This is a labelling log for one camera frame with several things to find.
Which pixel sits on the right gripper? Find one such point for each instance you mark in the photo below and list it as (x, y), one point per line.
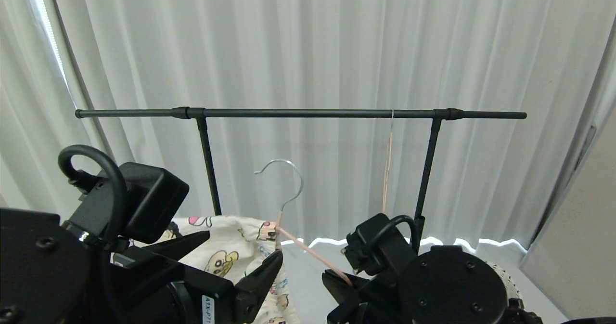
(370, 304)

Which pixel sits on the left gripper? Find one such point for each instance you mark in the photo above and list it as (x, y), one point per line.
(159, 295)

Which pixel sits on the cream printed garment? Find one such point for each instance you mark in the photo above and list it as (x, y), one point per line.
(231, 247)

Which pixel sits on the pink clothes hanger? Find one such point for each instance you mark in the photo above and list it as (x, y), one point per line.
(385, 189)
(315, 255)

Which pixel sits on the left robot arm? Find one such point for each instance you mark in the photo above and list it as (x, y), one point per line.
(38, 266)

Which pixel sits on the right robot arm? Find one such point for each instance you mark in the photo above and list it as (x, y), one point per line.
(452, 285)

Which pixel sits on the white laundry basket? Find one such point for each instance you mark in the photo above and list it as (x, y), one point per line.
(512, 283)

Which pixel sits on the black clothes rack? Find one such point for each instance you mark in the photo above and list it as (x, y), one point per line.
(313, 113)

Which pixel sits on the white curtain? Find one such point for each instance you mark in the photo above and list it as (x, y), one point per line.
(313, 49)

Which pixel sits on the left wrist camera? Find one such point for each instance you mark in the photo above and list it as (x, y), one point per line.
(149, 199)

